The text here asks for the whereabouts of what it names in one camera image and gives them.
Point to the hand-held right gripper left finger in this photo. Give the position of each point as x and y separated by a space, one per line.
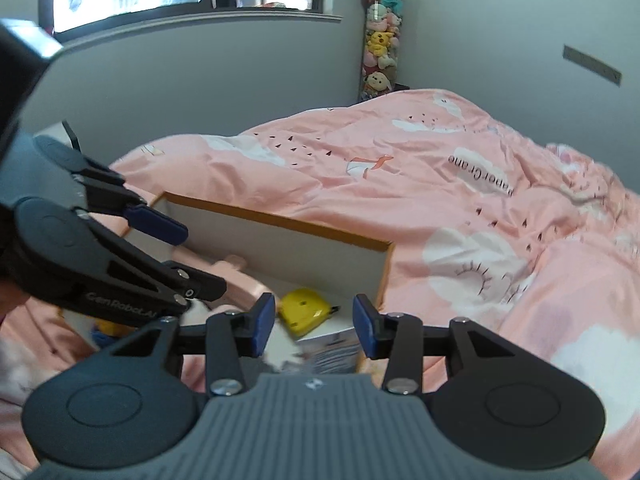
263 325

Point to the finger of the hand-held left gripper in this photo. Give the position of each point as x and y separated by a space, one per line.
165 280
160 225

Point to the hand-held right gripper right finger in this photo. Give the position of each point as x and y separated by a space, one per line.
365 327

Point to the yellow tape measure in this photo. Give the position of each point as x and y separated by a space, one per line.
302 310

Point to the white printed box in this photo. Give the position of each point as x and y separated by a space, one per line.
330 352

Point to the pink embossed wallet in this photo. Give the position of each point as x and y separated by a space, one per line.
240 285

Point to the orange cardboard box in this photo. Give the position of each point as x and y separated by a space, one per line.
300 255

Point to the small yellow toy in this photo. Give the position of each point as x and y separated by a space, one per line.
110 327

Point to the white bedside cabinet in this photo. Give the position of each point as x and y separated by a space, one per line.
70 135

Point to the pink printed blanket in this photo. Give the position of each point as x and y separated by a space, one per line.
450 210

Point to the tall tube of plush toys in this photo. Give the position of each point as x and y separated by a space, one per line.
381 45

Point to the grey wall strip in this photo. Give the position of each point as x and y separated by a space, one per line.
592 65

